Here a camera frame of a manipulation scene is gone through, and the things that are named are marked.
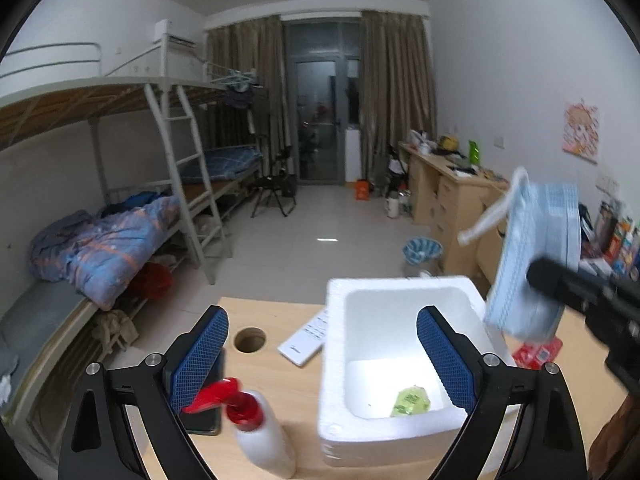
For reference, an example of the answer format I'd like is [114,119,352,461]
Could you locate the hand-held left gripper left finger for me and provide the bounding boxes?
[57,304,231,480]

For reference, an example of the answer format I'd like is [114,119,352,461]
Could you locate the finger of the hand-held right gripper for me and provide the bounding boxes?
[526,257,613,311]

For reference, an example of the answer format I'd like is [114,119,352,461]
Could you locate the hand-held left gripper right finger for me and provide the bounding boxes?
[416,304,588,480]

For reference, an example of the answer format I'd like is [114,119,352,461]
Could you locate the white foam box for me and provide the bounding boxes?
[317,275,521,468]

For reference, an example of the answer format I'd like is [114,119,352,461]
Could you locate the stack of blue face masks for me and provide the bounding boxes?
[457,166,583,343]

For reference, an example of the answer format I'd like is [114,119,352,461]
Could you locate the person's right forearm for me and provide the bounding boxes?
[587,392,640,480]

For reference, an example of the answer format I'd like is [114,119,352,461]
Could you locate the green snack packet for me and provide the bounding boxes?
[390,385,432,418]

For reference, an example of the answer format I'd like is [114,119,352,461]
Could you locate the black phone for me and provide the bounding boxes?
[184,350,226,436]

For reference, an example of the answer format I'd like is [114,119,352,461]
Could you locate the row of books and boxes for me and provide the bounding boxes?
[580,200,640,281]

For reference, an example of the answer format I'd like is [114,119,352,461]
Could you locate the red barcode snack packet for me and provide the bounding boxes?
[512,335,563,371]

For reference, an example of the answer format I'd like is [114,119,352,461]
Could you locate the beige cloth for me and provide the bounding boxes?
[90,310,138,356]

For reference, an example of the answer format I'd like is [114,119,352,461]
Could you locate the red cloth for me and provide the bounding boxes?
[131,261,173,303]

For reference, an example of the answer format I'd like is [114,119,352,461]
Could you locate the white pump bottle red nozzle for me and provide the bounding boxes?
[181,376,297,480]

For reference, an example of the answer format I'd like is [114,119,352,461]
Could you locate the white remote control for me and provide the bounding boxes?
[277,308,331,367]

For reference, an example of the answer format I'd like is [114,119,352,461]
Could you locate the trash bin with blue bag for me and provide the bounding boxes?
[402,237,443,276]

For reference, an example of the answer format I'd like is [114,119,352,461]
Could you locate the light wooden desk with drawers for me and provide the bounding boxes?
[397,142,511,291]

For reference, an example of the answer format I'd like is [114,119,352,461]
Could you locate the blue orange quilt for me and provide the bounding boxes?
[29,192,182,311]

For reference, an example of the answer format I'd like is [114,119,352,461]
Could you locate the grey mattress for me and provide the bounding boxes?
[0,280,86,386]

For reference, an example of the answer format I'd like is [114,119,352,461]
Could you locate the black folding chair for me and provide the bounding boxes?
[250,145,298,218]

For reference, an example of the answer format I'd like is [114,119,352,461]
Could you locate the blue plaid bedding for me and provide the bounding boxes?
[180,145,263,183]

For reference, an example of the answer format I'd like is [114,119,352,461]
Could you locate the white bed ladder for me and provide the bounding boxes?
[145,82,233,286]

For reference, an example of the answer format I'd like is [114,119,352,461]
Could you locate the brown curtain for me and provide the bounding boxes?
[360,10,438,183]
[206,15,293,186]

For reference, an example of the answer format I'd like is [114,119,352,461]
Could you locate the glass balcony door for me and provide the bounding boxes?
[282,17,362,186]

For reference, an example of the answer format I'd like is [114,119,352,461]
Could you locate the hanging dark clothes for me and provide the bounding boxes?
[222,80,261,111]

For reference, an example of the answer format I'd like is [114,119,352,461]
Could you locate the white metal bunk bed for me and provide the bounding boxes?
[200,60,271,221]
[0,42,236,426]

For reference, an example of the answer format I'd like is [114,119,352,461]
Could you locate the white air conditioner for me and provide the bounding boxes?
[154,19,197,48]

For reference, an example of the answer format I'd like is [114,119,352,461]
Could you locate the wall poster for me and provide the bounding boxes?
[562,100,601,165]

